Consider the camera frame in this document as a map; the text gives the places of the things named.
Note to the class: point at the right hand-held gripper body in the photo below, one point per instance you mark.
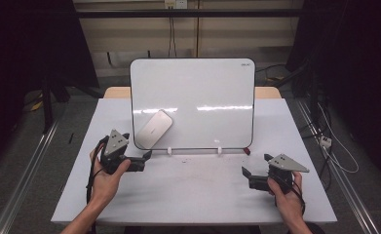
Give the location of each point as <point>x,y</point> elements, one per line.
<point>284,162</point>

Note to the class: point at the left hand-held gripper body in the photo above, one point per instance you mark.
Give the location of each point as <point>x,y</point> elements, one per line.
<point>115,144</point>

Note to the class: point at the white whiteboard eraser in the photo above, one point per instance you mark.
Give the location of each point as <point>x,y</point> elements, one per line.
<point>154,130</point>

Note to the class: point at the white whiteboard black frame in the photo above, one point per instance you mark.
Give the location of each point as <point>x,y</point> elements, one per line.
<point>204,107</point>

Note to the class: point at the person's right hand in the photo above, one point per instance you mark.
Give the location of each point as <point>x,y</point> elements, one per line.
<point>287,203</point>

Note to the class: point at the person's left hand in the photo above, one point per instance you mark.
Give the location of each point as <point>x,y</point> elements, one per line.
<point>105,185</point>

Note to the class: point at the white pen clip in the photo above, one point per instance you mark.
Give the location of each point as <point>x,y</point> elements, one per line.
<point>169,150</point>

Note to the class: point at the light wooden table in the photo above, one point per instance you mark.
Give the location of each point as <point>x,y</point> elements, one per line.
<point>116,92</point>

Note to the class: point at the small black stick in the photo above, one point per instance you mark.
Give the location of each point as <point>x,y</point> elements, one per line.
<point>70,138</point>

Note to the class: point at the white power strip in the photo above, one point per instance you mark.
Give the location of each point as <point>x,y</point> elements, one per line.
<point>325,141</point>

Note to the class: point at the black metal stand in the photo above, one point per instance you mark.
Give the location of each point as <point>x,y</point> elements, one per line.
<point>47,104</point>

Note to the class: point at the black curtain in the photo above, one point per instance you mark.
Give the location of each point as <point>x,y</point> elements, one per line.
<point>25,48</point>
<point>350,65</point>

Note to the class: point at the black horizontal bar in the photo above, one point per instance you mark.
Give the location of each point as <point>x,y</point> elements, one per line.
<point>184,13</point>

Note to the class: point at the aluminium floor rail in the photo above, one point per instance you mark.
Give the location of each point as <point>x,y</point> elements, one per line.
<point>344,182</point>
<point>25,178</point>

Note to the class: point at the white wall socket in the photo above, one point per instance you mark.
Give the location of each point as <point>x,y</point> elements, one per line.
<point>175,4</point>

